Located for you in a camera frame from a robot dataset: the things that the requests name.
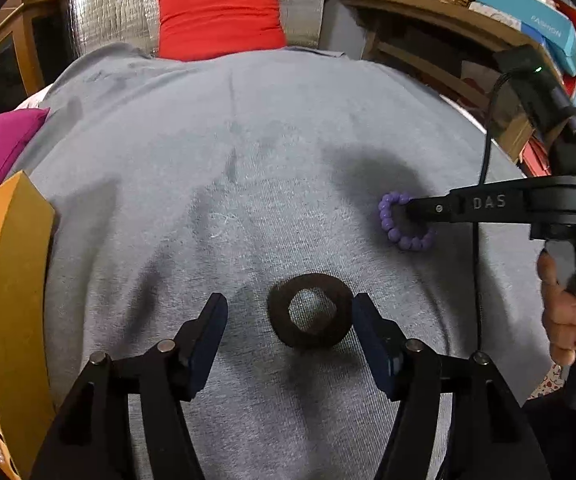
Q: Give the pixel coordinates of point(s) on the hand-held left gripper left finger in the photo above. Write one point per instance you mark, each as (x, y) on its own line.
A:
(208, 345)

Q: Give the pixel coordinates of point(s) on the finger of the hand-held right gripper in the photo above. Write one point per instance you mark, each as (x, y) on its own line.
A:
(428, 208)

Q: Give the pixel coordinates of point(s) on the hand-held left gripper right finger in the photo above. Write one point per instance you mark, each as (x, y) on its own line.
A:
(373, 345)

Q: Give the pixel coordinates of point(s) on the orange jewelry box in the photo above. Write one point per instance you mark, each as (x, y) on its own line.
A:
(13, 270)

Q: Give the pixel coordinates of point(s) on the person's right hand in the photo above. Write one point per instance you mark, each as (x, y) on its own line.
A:
(563, 325)

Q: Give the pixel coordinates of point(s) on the floral printed cloth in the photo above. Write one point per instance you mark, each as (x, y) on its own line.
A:
(545, 382)

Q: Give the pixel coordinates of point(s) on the blue cardboard box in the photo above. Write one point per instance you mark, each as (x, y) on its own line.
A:
(533, 25)

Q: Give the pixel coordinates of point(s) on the grey cloth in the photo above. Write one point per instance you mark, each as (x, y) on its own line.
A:
(218, 160)

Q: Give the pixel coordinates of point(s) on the wooden shelf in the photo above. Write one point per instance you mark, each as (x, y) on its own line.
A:
(443, 20)

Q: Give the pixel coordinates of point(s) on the red pillow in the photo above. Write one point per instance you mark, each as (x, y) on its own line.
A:
(218, 20)

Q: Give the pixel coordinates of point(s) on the silver foil sheet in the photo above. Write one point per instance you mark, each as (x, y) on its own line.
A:
(108, 5)

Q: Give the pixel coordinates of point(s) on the wooden cabinet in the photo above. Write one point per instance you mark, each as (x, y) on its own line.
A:
(3, 45)

